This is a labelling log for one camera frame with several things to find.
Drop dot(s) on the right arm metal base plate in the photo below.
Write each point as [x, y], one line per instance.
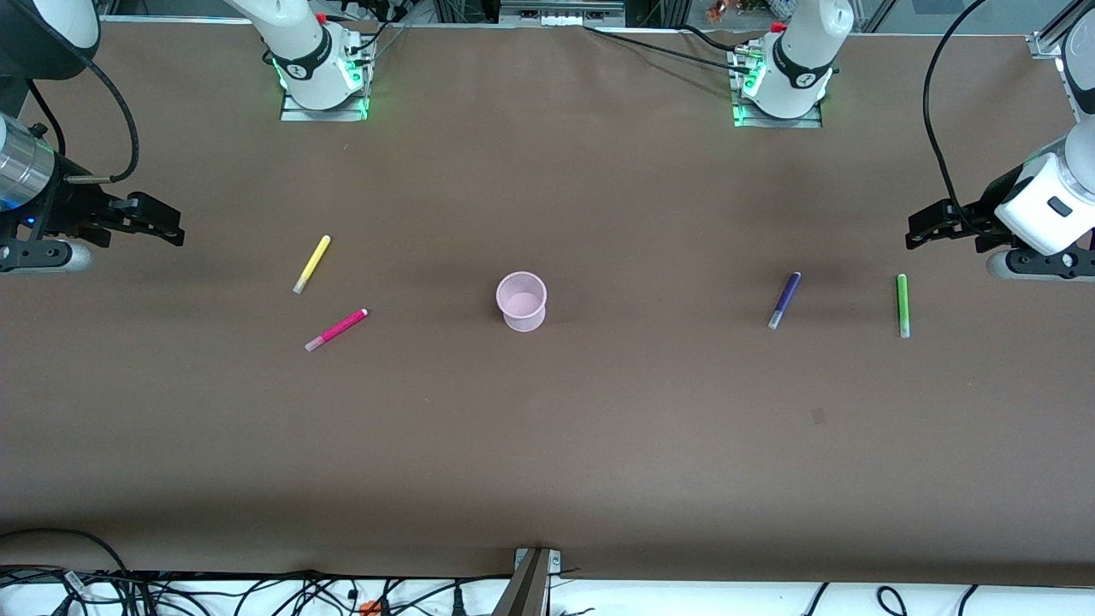
[295, 114]

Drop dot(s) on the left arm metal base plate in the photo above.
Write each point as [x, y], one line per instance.
[744, 120]

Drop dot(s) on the pink pen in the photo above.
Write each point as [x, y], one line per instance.
[337, 329]

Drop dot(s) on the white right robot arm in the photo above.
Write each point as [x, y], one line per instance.
[299, 51]

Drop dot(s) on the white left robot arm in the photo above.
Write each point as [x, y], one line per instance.
[800, 60]

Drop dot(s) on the grey metal box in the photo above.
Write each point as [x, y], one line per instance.
[560, 10]

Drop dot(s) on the aluminium frame corner profile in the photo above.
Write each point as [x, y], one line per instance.
[1056, 30]

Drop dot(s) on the green pen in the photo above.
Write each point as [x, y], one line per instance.
[902, 305]

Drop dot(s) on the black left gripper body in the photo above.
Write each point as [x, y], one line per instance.
[973, 219]

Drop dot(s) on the brown table cover sheet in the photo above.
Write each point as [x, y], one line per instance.
[547, 445]

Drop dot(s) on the pink cup holder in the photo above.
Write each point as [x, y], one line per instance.
[522, 308]

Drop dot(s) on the yellow pen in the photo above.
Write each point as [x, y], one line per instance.
[312, 264]

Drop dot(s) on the purple pen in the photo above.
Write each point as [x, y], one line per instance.
[784, 300]

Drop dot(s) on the metal table bracket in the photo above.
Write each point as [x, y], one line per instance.
[530, 582]

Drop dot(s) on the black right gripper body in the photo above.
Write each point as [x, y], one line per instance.
[62, 210]

